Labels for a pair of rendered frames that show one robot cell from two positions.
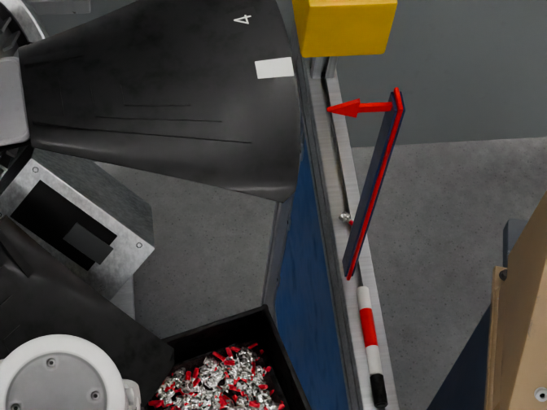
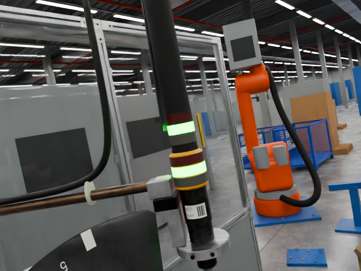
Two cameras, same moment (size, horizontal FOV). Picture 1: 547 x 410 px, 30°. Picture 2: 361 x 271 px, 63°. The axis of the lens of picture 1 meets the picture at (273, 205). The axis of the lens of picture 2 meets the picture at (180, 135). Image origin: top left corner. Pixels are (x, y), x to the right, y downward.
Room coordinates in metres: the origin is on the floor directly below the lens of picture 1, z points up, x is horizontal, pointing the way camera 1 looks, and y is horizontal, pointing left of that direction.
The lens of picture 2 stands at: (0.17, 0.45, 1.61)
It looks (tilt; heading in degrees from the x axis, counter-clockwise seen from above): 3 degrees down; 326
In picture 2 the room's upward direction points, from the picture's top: 11 degrees counter-clockwise
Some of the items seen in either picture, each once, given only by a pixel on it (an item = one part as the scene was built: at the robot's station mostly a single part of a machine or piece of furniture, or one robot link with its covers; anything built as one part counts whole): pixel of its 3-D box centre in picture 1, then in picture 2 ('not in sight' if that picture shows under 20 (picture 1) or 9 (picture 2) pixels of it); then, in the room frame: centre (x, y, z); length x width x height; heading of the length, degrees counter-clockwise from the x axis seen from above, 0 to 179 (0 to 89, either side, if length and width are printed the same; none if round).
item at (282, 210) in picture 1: (286, 224); not in sight; (0.88, -0.03, 0.39); 0.04 x 0.04 x 0.78; 14
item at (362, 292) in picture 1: (371, 345); not in sight; (0.47, -0.13, 0.87); 0.14 x 0.01 x 0.01; 13
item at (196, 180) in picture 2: not in sight; (190, 178); (0.47, 0.24, 1.53); 0.04 x 0.04 x 0.01
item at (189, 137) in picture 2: not in sight; (182, 138); (0.47, 0.24, 1.58); 0.03 x 0.03 x 0.01
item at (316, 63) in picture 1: (326, 38); not in sight; (0.85, -0.04, 0.92); 0.03 x 0.03 x 0.12; 14
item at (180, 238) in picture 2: not in sight; (189, 212); (0.48, 0.25, 1.49); 0.09 x 0.07 x 0.10; 49
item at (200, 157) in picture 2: not in sight; (186, 158); (0.47, 0.24, 1.56); 0.04 x 0.04 x 0.01
